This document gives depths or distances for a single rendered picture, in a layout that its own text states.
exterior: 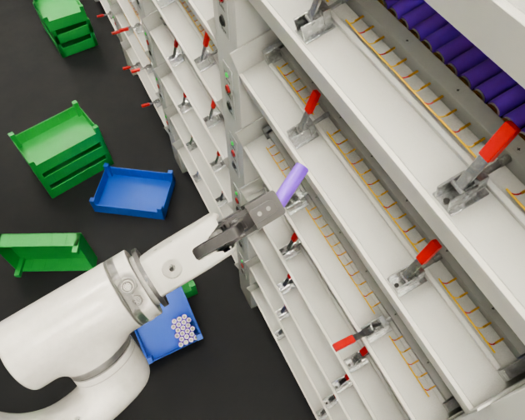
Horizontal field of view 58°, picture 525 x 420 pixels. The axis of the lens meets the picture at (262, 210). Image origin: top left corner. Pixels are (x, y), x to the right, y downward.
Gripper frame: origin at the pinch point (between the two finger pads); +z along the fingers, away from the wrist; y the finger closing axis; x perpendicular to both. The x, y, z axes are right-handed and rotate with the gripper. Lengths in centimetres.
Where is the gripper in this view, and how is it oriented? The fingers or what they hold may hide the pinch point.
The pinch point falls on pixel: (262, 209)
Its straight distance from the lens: 56.5
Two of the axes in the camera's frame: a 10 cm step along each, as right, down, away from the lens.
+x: 5.0, 8.6, 0.9
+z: 8.4, -5.1, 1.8
